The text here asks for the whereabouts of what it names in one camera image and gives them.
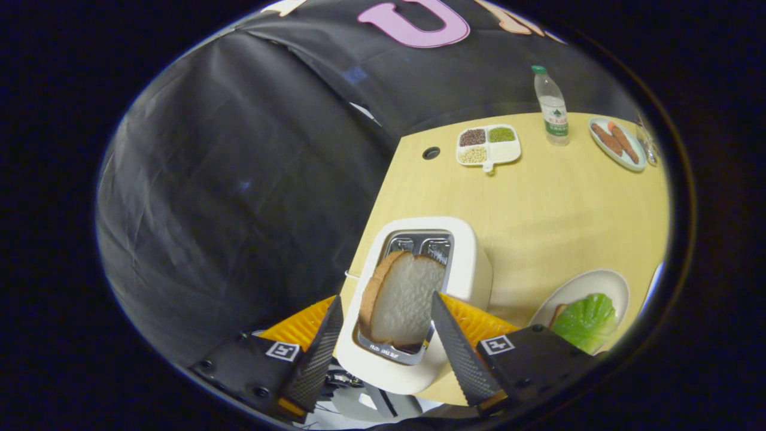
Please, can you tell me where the white bread slice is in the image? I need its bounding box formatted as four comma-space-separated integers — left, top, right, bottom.
359, 250, 446, 348

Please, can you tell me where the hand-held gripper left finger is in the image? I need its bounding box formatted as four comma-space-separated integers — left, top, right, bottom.
191, 295, 345, 423

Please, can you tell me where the white square plate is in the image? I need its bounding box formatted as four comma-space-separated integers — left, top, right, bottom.
637, 261, 666, 318

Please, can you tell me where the white round plate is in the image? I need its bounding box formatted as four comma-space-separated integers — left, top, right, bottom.
528, 269, 630, 355

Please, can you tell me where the brown meat piece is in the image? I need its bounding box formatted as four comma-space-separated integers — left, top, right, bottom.
607, 122, 640, 165
591, 123, 624, 157

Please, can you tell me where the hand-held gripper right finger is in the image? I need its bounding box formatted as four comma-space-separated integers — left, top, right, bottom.
431, 292, 602, 418

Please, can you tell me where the pale green round plate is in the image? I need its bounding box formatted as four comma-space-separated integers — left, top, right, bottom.
589, 116, 648, 173

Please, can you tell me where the white toaster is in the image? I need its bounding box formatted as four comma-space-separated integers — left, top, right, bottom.
335, 216, 494, 396

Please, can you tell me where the white divided snack tray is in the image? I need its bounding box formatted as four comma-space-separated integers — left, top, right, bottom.
456, 124, 522, 174

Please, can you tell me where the green lettuce leaf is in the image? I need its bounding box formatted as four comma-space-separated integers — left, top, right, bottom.
551, 293, 618, 355

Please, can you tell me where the clear plastic water bottle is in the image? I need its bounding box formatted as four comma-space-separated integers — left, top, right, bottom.
531, 65, 570, 147

